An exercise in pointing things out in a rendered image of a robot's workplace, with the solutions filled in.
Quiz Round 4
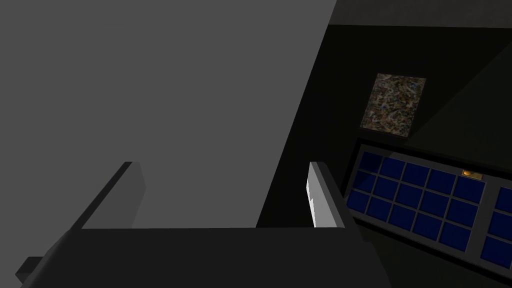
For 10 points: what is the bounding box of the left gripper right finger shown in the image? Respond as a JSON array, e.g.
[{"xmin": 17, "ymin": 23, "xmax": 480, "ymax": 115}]
[{"xmin": 305, "ymin": 161, "xmax": 346, "ymax": 230}]

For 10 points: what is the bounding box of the orange round door knob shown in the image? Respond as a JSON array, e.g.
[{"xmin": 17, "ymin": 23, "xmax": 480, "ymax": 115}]
[{"xmin": 461, "ymin": 168, "xmax": 484, "ymax": 181}]

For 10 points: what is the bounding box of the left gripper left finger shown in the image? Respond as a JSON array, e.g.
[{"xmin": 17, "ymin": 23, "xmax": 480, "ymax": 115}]
[{"xmin": 70, "ymin": 161, "xmax": 147, "ymax": 231}]

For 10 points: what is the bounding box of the speckled abstract wall picture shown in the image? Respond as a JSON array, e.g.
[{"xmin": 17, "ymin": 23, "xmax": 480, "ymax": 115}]
[{"xmin": 359, "ymin": 72, "xmax": 427, "ymax": 139}]

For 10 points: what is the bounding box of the dark door with blue panes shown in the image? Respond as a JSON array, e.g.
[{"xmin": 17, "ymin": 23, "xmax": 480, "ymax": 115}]
[{"xmin": 342, "ymin": 138, "xmax": 512, "ymax": 282}]

